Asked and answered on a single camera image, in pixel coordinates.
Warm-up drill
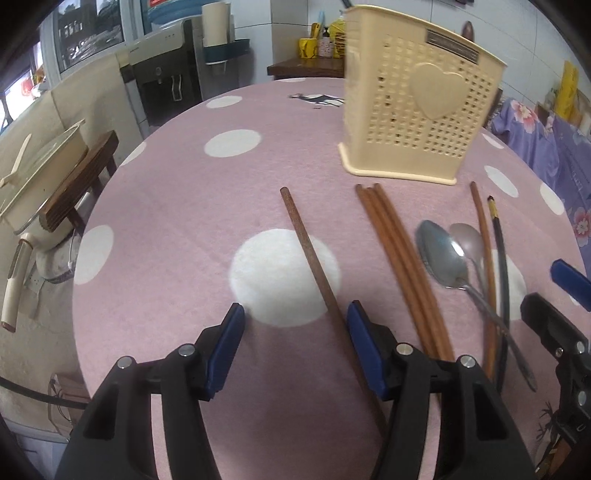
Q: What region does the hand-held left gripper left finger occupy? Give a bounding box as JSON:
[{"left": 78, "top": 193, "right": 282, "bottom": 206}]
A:
[{"left": 55, "top": 302, "right": 245, "bottom": 480}]

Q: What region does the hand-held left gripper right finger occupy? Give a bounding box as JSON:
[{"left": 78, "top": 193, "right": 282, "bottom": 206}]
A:
[{"left": 347, "top": 300, "right": 536, "bottom": 480}]

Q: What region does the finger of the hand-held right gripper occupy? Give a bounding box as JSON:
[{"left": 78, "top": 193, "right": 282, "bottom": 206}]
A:
[
  {"left": 550, "top": 259, "right": 591, "bottom": 311},
  {"left": 521, "top": 293, "right": 591, "bottom": 365}
]

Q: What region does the black chopstick gold band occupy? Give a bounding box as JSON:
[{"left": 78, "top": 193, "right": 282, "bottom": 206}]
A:
[{"left": 487, "top": 196, "right": 511, "bottom": 387}]

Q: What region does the reddish brown wooden chopstick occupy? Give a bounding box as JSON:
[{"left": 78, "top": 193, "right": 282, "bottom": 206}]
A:
[
  {"left": 355, "top": 184, "right": 438, "bottom": 360},
  {"left": 373, "top": 183, "right": 457, "bottom": 363},
  {"left": 364, "top": 185, "right": 448, "bottom": 361}
]

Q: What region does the light brown wooden chopstick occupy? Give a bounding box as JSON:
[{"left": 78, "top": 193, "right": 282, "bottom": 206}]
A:
[{"left": 469, "top": 181, "right": 498, "bottom": 379}]

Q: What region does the dark rough wooden chopstick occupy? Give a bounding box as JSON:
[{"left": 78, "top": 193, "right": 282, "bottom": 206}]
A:
[{"left": 280, "top": 186, "right": 389, "bottom": 439}]

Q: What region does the small matte metal spoon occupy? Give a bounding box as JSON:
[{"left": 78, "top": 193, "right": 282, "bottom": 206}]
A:
[{"left": 449, "top": 223, "right": 497, "bottom": 315}]

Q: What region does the large shiny metal spoon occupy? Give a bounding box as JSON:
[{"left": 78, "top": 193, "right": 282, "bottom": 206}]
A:
[{"left": 416, "top": 220, "right": 537, "bottom": 392}]

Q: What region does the cream plastic utensil holder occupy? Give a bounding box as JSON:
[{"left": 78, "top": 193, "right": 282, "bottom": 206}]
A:
[{"left": 338, "top": 4, "right": 509, "bottom": 185}]

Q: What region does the purple floral cloth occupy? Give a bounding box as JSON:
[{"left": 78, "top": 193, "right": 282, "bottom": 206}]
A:
[{"left": 492, "top": 97, "right": 591, "bottom": 273}]

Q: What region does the pink polka-dot tablecloth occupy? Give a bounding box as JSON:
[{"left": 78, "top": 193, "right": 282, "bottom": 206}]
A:
[{"left": 72, "top": 76, "right": 591, "bottom": 480}]

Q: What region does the yellow package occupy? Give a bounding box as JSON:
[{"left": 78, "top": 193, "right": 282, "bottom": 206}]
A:
[{"left": 554, "top": 60, "right": 581, "bottom": 121}]

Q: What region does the dark wooden stool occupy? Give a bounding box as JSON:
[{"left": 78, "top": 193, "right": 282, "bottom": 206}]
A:
[{"left": 39, "top": 130, "right": 120, "bottom": 234}]

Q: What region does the cream electric pot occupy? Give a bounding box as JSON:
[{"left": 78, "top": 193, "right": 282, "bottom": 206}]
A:
[{"left": 0, "top": 119, "right": 89, "bottom": 252}]

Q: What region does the black and white water dispenser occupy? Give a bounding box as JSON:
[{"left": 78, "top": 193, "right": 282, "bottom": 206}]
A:
[{"left": 117, "top": 18, "right": 204, "bottom": 127}]

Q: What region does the dark wooden side table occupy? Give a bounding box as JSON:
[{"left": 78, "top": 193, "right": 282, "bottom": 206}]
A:
[{"left": 267, "top": 56, "right": 346, "bottom": 79}]

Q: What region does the beige cloth cover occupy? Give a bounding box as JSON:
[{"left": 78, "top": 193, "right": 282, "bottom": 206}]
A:
[{"left": 0, "top": 54, "right": 145, "bottom": 185}]

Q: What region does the yellow striped bottle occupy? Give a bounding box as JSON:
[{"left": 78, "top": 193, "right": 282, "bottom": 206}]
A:
[{"left": 331, "top": 15, "right": 347, "bottom": 59}]

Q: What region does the white paper roll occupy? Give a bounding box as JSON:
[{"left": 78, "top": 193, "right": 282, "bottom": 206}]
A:
[{"left": 202, "top": 1, "right": 232, "bottom": 48}]

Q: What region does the black cable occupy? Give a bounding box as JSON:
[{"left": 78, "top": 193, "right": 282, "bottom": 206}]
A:
[{"left": 0, "top": 376, "right": 89, "bottom": 411}]

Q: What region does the cream pan handle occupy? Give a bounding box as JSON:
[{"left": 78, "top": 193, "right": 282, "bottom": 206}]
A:
[{"left": 0, "top": 232, "right": 36, "bottom": 334}]

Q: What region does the blue wall shelf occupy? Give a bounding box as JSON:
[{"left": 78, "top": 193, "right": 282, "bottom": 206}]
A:
[{"left": 202, "top": 39, "right": 252, "bottom": 64}]

